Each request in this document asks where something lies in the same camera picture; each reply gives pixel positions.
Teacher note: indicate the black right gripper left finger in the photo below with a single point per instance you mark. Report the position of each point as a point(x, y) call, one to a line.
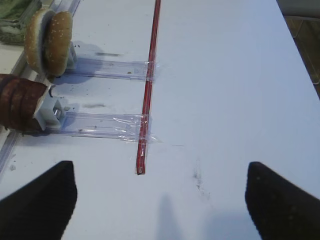
point(42, 209)

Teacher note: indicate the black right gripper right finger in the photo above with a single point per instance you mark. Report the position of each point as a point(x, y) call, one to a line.
point(279, 209)

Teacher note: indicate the stack of meat patties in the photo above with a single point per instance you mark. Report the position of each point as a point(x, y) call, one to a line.
point(18, 100)

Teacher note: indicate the clear plastic lettuce box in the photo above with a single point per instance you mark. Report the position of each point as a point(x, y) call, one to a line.
point(15, 22)

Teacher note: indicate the green lettuce leaves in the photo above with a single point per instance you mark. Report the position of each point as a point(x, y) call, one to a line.
point(12, 15)

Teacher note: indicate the red straw strip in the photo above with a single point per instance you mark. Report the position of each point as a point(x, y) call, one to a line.
point(146, 106)

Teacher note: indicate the sesame bun top rear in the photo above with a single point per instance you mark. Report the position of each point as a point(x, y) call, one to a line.
point(57, 43)

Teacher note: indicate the sesame bun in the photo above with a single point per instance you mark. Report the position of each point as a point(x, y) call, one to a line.
point(57, 43)
point(34, 39)

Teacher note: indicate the sesame bun top front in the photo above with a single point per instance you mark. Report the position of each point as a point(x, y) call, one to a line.
point(34, 39)

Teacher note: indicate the clear patty holder rail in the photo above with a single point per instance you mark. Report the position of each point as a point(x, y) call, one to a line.
point(125, 127)

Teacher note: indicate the clear bun holder rail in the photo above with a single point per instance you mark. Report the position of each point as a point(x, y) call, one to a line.
point(93, 62)

